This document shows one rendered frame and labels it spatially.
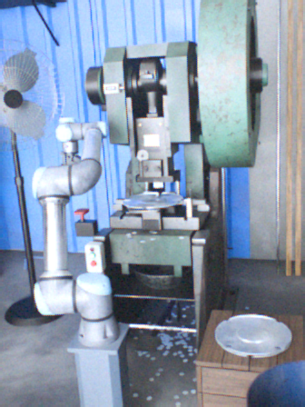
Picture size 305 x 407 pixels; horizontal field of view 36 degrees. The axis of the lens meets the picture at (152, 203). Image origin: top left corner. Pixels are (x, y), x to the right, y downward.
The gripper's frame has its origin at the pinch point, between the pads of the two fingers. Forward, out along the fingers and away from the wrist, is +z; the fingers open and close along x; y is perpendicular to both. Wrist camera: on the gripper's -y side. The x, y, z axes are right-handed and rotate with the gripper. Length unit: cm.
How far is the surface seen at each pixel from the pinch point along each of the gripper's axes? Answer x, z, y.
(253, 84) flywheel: -16, -45, -81
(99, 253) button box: 12.2, 25.4, -12.4
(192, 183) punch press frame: -40, 5, -47
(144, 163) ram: -11.5, -11.7, -29.9
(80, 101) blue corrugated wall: -132, -37, 53
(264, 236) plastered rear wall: -137, 68, -80
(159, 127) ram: -14.6, -27.8, -37.2
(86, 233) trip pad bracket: 3.1, 19.1, -3.0
